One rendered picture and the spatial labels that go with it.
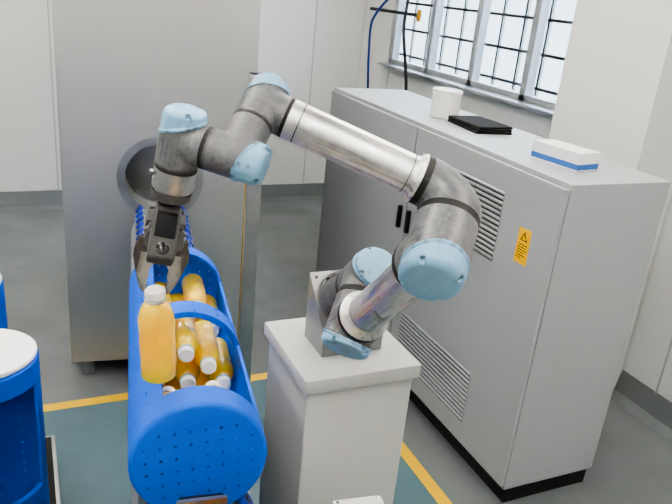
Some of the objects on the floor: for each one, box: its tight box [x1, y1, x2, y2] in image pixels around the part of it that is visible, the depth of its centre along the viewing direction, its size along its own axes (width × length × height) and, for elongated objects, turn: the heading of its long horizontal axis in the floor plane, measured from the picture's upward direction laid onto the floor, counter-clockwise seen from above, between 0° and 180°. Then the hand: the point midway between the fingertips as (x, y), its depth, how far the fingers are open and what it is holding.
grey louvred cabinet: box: [316, 87, 671, 503], centre depth 371 cm, size 54×215×145 cm, turn 10°
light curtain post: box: [237, 72, 262, 383], centre depth 286 cm, size 6×6×170 cm
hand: (155, 288), depth 129 cm, fingers closed on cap, 3 cm apart
